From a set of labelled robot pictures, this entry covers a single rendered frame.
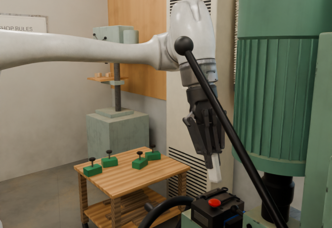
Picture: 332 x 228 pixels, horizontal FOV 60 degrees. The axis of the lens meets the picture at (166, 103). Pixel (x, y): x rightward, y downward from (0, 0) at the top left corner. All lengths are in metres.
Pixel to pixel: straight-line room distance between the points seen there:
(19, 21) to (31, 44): 2.68
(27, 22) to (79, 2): 0.63
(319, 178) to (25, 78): 3.14
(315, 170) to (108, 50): 0.53
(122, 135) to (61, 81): 1.08
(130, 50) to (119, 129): 2.02
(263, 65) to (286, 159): 0.15
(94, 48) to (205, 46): 0.27
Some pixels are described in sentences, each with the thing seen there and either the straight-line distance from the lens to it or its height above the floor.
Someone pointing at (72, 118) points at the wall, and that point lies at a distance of 3.61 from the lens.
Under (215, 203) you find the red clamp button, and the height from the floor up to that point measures 1.02.
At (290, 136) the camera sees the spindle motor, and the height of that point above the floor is 1.26.
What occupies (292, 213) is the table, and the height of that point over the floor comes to 0.90.
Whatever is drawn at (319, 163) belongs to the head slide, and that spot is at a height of 1.24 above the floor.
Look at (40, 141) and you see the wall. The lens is 3.54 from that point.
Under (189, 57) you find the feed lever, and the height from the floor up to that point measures 1.38.
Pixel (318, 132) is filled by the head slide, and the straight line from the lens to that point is 0.46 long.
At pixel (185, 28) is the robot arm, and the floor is 1.44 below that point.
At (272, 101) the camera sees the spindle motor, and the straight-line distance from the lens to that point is 0.47.
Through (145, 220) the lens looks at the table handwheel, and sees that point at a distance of 0.87.
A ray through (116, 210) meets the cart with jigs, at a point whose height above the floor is 0.41.
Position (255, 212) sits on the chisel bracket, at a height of 1.07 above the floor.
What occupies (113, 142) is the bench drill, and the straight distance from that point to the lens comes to 2.78.
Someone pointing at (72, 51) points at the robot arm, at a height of 1.39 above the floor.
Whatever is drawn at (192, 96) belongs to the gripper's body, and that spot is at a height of 1.28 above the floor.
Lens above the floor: 1.40
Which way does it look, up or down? 11 degrees down
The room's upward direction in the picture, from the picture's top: straight up
